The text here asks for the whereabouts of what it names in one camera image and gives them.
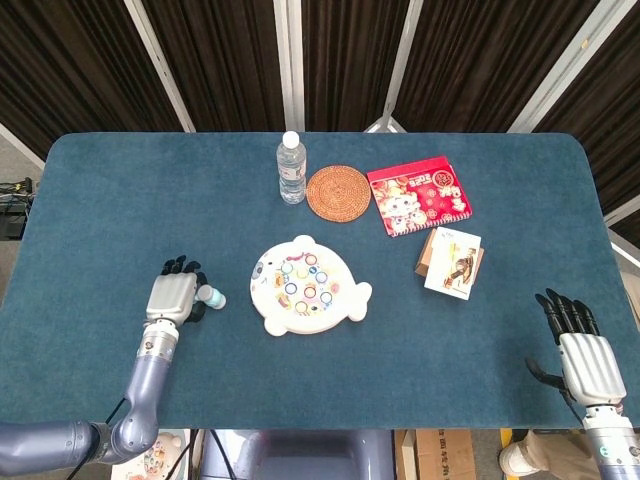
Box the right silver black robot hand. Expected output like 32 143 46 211
524 288 628 407

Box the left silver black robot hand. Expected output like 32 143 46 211
143 254 210 327

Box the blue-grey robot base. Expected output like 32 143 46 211
199 428 396 480

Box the white fish-shaped toy board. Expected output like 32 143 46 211
249 234 374 337

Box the white printed food package box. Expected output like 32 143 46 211
110 429 194 480

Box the tan trouser leg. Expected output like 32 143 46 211
519 429 601 475

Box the white printed picture card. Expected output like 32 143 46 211
423 226 482 301

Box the clear plastic water bottle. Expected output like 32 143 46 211
276 130 308 206

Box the brown printed cardboard carton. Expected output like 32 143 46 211
394 428 476 480

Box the blue velvet tablecloth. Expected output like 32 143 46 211
0 131 640 431

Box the round woven rattan coaster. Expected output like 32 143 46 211
305 167 372 220

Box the small brown cardboard box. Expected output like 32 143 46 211
414 227 486 291

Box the red spiral cartoon calendar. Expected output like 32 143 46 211
366 156 474 238

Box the dark brown pleated curtain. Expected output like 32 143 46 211
0 0 640 236

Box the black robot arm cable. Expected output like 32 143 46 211
65 396 127 480

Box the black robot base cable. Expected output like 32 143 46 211
208 428 237 480

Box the black electronics with cables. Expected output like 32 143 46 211
0 177 36 242

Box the white partition frame post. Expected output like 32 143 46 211
507 0 629 134
363 0 426 134
123 0 197 134
273 0 307 134

